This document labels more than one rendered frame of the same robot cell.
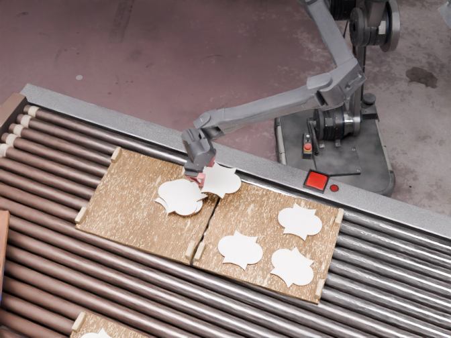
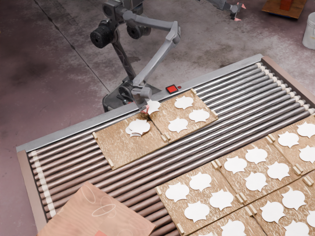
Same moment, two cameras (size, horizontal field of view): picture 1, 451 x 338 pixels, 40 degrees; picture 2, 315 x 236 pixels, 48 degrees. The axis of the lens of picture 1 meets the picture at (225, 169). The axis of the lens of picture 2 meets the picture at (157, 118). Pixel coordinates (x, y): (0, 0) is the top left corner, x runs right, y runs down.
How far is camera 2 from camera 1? 1.23 m
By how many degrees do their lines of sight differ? 30
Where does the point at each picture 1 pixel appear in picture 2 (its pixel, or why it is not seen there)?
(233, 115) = (146, 70)
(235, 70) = (59, 106)
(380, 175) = not seen: hidden behind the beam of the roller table
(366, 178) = not seen: hidden behind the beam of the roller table
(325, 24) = (148, 20)
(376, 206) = (198, 82)
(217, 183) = (151, 107)
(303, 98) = (168, 45)
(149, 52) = (10, 128)
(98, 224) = (120, 161)
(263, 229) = (176, 114)
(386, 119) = not seen: hidden behind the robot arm
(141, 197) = (123, 140)
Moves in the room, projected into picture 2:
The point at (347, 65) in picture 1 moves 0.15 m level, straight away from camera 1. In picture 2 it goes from (174, 24) to (161, 14)
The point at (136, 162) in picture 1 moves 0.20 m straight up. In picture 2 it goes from (105, 132) to (100, 113)
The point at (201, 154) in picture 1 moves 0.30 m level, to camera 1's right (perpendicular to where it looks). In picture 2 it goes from (149, 92) to (177, 67)
